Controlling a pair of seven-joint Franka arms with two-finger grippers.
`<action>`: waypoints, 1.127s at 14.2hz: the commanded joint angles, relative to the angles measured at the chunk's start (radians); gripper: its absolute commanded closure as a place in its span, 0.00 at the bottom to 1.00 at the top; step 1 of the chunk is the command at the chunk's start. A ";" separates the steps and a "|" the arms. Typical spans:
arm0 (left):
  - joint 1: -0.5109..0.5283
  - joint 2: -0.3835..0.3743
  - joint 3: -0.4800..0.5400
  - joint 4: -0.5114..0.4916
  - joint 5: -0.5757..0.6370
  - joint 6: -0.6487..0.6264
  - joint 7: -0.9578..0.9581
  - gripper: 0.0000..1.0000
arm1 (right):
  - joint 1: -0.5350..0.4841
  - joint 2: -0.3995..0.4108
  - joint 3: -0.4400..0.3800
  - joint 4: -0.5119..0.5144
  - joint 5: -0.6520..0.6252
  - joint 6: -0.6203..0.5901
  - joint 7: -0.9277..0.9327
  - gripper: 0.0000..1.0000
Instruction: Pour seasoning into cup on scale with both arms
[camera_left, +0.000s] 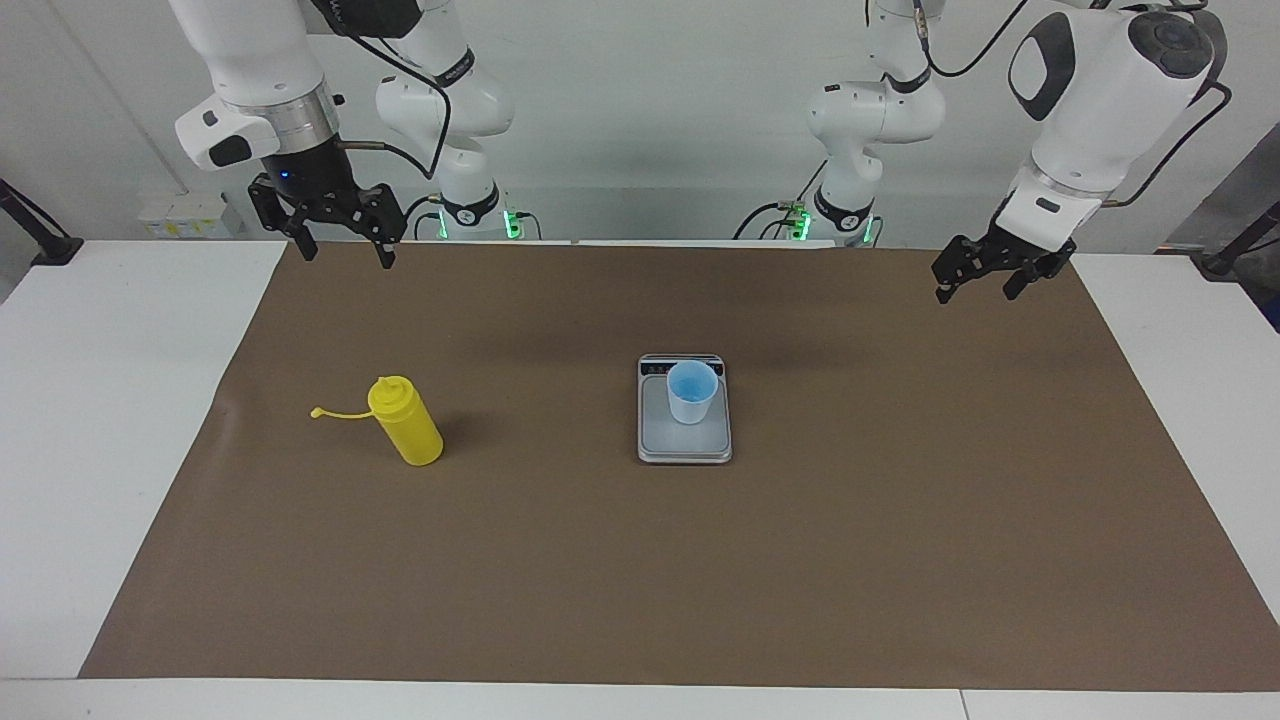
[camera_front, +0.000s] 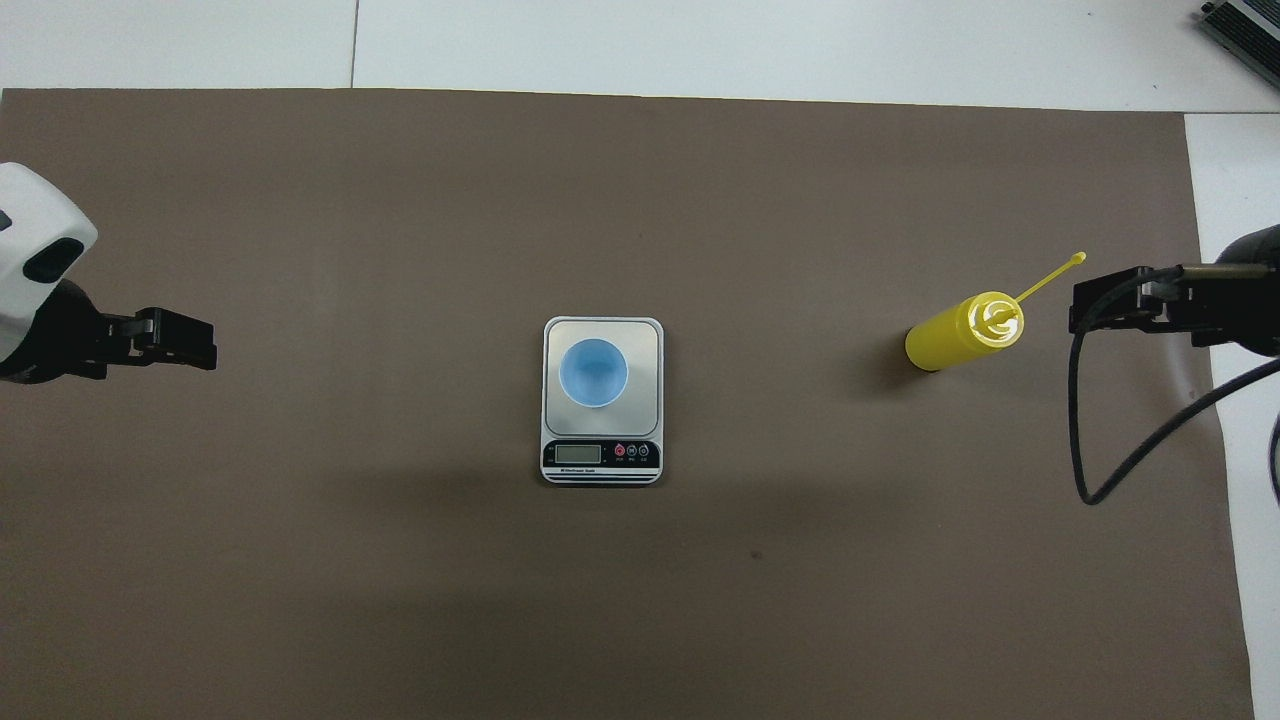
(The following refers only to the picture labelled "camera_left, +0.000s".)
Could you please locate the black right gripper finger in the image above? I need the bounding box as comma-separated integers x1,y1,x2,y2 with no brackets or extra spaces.
248,185,319,263
355,183,406,269

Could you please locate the yellow squeeze bottle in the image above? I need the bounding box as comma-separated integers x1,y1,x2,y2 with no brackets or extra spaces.
310,376,444,467

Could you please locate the light blue plastic cup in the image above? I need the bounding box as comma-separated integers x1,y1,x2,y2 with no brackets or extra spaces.
667,362,719,426

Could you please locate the silver digital kitchen scale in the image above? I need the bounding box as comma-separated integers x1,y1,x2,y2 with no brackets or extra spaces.
637,353,734,466

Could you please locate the white socket box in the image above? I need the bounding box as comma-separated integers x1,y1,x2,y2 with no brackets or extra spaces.
138,190,233,239

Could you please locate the grey slanted board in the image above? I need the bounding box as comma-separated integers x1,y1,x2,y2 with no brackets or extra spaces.
1160,125,1280,256

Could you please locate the brown table mat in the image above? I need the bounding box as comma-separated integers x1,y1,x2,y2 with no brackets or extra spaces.
78,240,1280,693

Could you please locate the black base cable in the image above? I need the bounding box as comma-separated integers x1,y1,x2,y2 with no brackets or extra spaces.
395,195,446,241
733,160,831,241

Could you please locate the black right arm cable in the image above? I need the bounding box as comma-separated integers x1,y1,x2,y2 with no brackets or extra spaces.
310,0,453,181

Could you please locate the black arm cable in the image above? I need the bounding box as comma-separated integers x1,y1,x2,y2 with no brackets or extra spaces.
905,0,1233,209
310,0,453,181

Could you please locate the black camera stand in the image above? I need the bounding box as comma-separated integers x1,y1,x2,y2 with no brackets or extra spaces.
0,178,84,267
1200,200,1280,278

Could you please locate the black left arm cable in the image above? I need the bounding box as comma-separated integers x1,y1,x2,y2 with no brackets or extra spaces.
905,0,1233,209

